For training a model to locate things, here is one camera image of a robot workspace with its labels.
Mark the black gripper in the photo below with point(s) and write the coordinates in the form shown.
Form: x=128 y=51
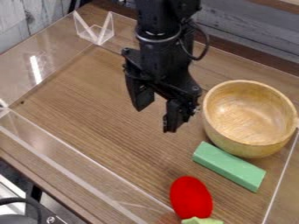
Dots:
x=156 y=69

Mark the red plush strawberry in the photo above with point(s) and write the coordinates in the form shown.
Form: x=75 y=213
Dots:
x=191 y=201

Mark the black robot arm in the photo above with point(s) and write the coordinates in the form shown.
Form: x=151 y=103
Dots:
x=164 y=17

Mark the wooden bowl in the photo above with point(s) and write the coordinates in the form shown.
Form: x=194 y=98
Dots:
x=250 y=118

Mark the green foam block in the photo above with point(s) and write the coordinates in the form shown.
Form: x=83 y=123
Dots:
x=228 y=166

